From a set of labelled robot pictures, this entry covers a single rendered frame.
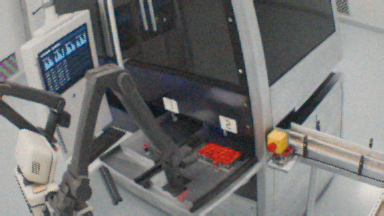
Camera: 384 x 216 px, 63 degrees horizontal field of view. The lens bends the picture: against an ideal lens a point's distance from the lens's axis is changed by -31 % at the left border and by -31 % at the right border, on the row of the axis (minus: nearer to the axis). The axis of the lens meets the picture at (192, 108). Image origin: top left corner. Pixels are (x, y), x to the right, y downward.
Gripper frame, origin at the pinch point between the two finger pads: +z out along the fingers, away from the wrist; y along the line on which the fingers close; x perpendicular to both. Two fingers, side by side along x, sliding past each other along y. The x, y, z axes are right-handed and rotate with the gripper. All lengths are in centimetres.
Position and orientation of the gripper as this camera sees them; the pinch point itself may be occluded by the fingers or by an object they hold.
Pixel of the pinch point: (181, 200)
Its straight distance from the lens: 165.0
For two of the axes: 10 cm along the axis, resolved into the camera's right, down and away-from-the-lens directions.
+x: -7.0, -2.3, 6.8
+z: 1.8, 8.6, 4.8
